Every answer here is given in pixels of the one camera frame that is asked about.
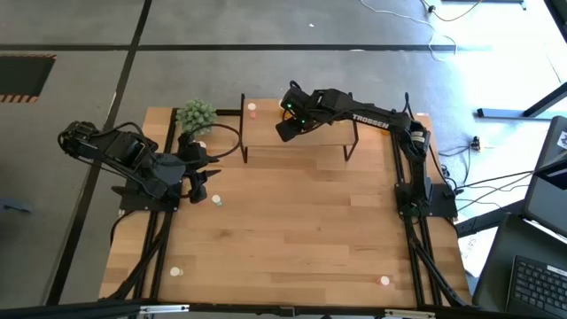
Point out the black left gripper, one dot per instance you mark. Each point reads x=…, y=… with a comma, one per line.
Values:
x=192, y=159

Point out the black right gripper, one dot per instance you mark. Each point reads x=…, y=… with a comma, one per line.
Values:
x=301, y=102

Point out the red medicine bottle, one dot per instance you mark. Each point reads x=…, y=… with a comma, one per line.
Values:
x=251, y=106
x=384, y=280

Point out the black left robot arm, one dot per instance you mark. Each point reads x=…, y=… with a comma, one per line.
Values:
x=128, y=155

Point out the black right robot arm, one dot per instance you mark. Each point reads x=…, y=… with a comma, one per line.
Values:
x=376, y=122

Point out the teal medicine bottle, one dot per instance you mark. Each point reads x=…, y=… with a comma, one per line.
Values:
x=216, y=199

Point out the yellow medicine bottle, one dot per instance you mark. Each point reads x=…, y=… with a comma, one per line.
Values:
x=176, y=271

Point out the green artificial plant in pot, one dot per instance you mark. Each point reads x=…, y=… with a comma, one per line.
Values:
x=196, y=117

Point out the black crossbar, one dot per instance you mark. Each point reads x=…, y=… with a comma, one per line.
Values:
x=248, y=311

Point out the dark blue object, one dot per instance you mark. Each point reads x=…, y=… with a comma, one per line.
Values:
x=15, y=207

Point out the black hatch with hazard stripes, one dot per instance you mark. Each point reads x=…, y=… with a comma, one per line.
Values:
x=22, y=77

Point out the black metal bar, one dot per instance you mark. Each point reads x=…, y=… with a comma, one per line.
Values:
x=487, y=220

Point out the white paper sheet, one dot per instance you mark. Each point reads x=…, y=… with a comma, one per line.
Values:
x=471, y=254

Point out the black laptop with keyboard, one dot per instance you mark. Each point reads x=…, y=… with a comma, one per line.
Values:
x=500, y=274

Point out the grey laptop with sticker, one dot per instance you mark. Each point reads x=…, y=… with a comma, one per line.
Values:
x=547, y=199

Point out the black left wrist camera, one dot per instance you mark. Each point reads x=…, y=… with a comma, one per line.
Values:
x=198, y=193

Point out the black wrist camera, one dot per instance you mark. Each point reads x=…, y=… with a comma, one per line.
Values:
x=290, y=129
x=198, y=193

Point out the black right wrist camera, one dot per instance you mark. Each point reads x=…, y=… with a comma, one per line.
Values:
x=290, y=129

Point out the wooden shelf black metal frame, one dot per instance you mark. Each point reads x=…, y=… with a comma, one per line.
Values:
x=266, y=133

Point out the black aluminium table frame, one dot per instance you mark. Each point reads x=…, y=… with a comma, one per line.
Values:
x=228, y=112

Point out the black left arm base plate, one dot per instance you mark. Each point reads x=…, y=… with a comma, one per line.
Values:
x=142, y=204

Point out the silver metal bracket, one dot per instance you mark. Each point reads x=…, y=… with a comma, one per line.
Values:
x=164, y=308
x=409, y=313

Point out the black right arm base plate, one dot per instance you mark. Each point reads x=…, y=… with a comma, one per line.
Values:
x=443, y=208

